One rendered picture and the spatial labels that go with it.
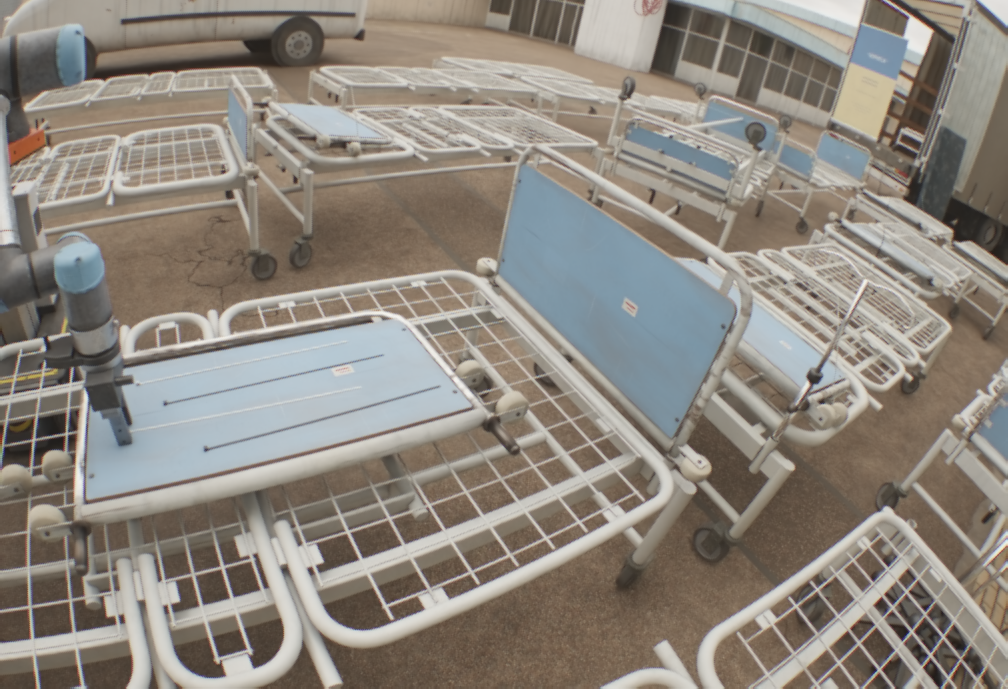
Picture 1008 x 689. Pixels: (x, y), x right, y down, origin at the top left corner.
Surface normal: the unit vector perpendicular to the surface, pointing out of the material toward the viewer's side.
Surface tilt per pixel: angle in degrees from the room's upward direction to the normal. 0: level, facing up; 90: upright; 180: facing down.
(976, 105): 90
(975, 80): 90
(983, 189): 90
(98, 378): 5
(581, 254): 90
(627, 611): 0
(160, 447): 5
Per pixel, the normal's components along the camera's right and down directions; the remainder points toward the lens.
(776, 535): 0.18, -0.83
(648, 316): -0.83, 0.17
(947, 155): 0.09, 0.44
